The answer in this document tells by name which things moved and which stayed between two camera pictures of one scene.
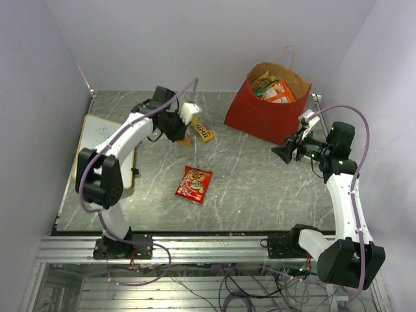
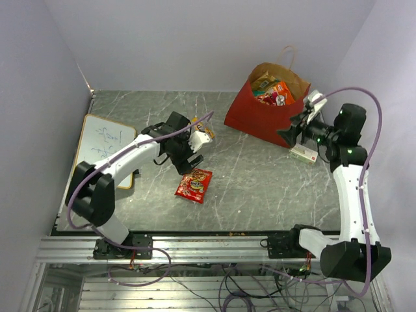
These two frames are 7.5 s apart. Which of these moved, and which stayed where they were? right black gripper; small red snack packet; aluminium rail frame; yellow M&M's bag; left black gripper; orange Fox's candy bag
Moved: left black gripper; right black gripper; orange Fox's candy bag
Stayed: aluminium rail frame; yellow M&M's bag; small red snack packet
